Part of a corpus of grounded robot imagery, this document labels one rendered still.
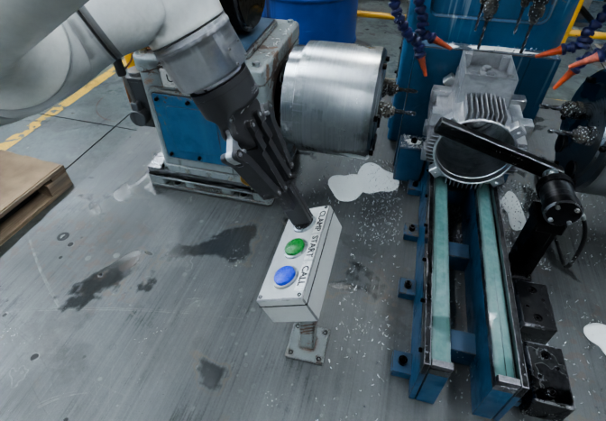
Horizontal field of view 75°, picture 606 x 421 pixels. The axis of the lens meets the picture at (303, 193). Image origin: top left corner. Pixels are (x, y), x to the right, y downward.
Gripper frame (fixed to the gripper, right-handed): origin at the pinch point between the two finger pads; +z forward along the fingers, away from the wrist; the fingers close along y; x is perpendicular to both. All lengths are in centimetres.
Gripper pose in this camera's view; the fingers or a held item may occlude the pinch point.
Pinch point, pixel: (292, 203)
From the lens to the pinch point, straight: 56.9
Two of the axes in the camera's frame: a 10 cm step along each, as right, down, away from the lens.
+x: -8.7, 1.7, 4.6
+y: 2.5, -6.5, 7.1
